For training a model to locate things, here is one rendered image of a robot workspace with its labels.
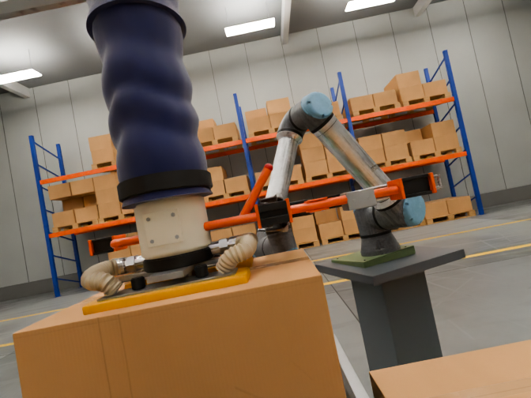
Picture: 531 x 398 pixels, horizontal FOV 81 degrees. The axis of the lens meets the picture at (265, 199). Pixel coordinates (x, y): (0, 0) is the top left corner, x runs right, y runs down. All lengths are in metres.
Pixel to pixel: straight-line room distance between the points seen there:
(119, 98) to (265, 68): 9.40
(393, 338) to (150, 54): 1.42
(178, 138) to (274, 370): 0.52
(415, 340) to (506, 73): 10.89
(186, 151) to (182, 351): 0.42
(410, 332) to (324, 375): 1.04
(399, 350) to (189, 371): 1.14
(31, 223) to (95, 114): 3.80
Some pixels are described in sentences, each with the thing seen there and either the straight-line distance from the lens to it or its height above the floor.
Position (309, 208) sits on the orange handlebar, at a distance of 0.76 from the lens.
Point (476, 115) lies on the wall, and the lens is 11.25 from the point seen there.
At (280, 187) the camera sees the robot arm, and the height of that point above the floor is 1.17.
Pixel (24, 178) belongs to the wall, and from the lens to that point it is 11.94.
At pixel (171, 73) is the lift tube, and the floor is 1.44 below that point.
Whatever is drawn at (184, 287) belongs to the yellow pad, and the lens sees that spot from 0.68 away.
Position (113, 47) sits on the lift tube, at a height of 1.51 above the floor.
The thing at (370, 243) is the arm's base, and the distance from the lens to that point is 1.59.
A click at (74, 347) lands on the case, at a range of 0.74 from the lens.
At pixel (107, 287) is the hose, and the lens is 0.76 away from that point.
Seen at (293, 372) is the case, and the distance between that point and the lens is 0.66.
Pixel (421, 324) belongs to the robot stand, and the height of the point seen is 0.44.
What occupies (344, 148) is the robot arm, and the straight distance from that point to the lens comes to 1.32.
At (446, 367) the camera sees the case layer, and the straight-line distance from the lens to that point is 1.14.
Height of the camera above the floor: 1.08
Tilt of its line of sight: 2 degrees up
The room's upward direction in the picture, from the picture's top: 11 degrees counter-clockwise
